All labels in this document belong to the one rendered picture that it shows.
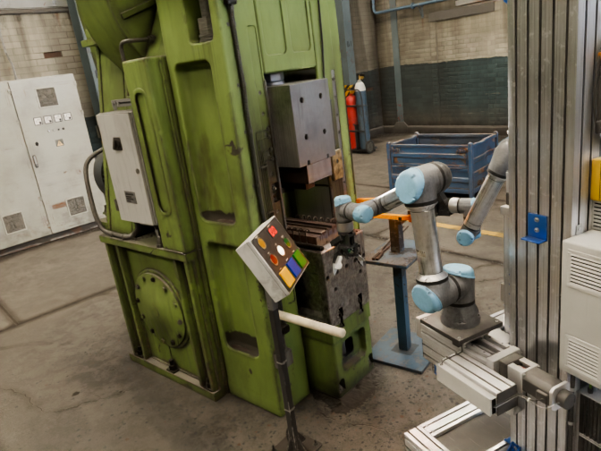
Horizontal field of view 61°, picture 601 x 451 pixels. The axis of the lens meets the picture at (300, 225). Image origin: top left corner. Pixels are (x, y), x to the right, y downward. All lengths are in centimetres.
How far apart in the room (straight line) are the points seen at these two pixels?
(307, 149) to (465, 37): 863
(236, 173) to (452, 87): 903
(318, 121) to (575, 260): 143
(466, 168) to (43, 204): 541
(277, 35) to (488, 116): 847
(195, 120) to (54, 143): 494
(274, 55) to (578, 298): 172
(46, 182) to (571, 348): 666
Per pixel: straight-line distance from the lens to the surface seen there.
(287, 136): 257
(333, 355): 296
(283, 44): 273
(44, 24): 832
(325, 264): 269
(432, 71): 1144
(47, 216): 760
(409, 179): 181
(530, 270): 199
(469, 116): 1111
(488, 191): 233
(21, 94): 747
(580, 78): 175
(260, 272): 214
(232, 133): 247
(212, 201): 279
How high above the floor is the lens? 187
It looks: 18 degrees down
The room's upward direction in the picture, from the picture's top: 8 degrees counter-clockwise
